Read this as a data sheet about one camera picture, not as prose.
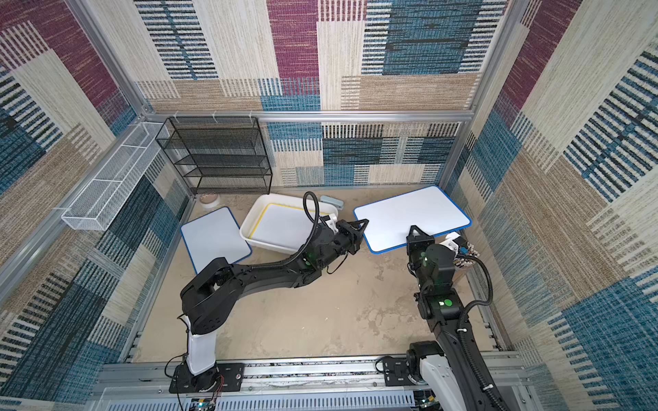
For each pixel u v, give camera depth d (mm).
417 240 646
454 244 648
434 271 538
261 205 1097
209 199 1164
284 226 1051
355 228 742
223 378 729
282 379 741
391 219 851
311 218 794
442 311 526
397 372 729
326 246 642
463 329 489
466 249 662
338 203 1098
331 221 787
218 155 1108
